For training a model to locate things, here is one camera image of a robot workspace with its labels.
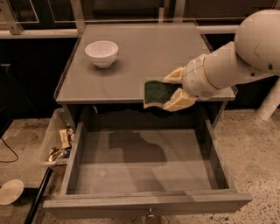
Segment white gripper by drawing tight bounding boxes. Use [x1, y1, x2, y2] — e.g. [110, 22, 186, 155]
[163, 54, 220, 112]

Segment green and yellow sponge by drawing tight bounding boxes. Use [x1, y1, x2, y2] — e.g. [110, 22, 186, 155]
[143, 80, 181, 109]

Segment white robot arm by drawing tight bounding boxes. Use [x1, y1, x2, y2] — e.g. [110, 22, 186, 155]
[163, 10, 280, 112]

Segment open grey top drawer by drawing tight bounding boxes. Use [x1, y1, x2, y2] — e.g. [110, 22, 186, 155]
[44, 121, 252, 219]

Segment metal drawer knob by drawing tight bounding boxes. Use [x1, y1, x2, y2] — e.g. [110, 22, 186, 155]
[146, 208, 155, 219]

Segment grey wooden cabinet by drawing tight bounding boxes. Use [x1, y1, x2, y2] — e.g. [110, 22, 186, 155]
[53, 23, 239, 132]

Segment white ceramic bowl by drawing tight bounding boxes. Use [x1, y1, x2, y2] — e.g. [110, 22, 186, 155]
[85, 40, 119, 68]

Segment snack packets in bin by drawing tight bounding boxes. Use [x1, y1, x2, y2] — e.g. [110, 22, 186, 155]
[46, 121, 75, 163]

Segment clear plastic bin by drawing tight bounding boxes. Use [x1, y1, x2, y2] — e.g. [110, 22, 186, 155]
[39, 108, 69, 174]

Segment black floor bar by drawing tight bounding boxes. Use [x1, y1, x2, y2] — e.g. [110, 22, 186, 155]
[24, 168, 53, 224]

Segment white metal railing frame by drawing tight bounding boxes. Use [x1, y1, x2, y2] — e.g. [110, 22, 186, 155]
[0, 0, 280, 40]

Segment black cable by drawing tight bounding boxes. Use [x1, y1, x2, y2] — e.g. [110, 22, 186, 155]
[0, 136, 19, 164]

